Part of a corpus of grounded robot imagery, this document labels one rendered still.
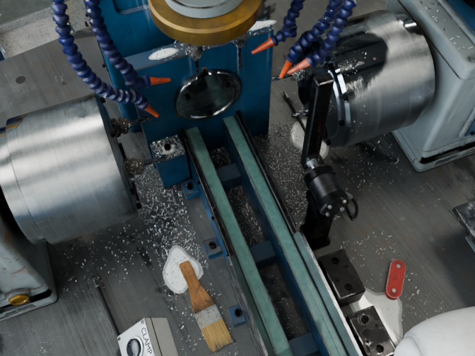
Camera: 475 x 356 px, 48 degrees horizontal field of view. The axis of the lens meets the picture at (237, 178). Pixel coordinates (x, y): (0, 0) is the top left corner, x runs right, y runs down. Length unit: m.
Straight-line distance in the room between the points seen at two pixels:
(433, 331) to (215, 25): 0.52
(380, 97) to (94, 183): 0.54
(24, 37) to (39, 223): 1.45
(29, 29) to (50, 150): 1.45
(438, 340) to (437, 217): 0.78
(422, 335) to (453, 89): 0.67
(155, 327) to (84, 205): 0.25
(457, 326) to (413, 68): 0.63
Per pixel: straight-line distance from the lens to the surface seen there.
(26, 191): 0.94
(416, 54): 1.08
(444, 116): 1.18
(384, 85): 1.04
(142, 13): 1.11
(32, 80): 1.57
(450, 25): 1.13
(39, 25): 2.36
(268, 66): 1.15
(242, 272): 1.05
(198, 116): 1.18
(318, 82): 0.86
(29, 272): 1.08
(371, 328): 1.09
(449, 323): 0.54
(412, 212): 1.28
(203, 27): 0.82
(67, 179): 0.93
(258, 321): 1.00
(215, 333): 1.12
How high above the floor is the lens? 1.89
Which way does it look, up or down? 59 degrees down
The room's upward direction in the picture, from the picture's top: 2 degrees counter-clockwise
